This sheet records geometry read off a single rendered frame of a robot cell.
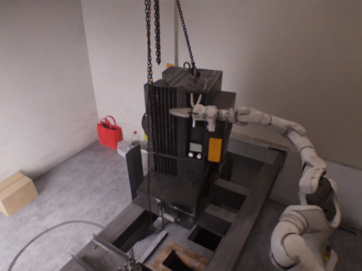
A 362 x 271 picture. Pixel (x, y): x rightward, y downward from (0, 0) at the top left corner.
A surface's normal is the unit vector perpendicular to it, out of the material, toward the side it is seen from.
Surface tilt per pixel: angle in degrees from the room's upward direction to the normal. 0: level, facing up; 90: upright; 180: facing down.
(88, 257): 0
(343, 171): 90
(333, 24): 90
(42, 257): 0
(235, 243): 0
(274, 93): 90
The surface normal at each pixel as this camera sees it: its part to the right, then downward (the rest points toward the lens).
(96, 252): 0.00, -0.86
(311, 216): -0.36, 0.27
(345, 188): -0.51, 0.43
